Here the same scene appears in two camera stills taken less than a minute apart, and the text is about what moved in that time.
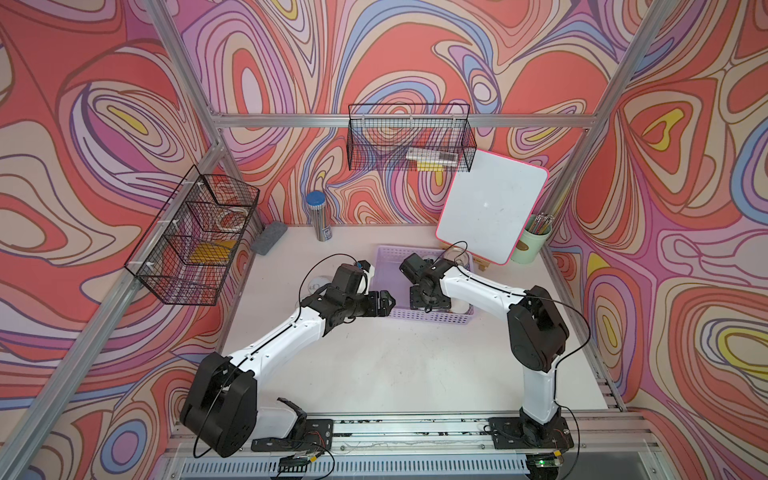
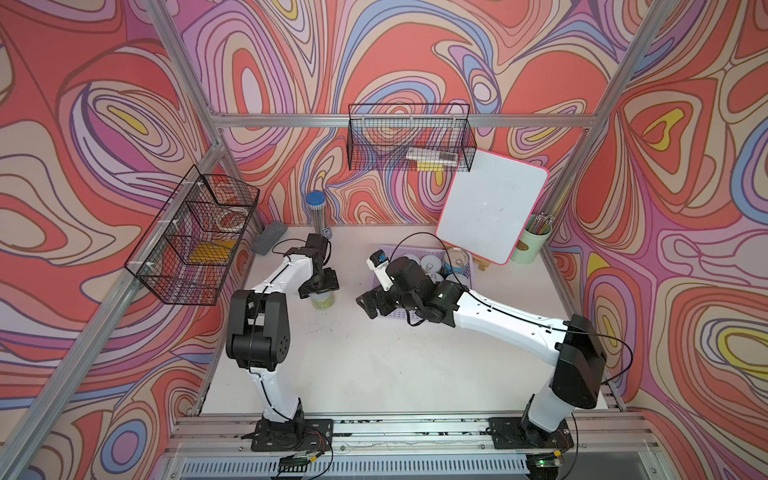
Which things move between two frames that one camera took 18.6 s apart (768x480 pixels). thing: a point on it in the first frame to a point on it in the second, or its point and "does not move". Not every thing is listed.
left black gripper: x=383 y=308 to x=330 y=281
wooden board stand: x=481 y=263 does not move
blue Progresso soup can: x=458 y=255 does not move
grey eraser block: x=271 y=234 does not move
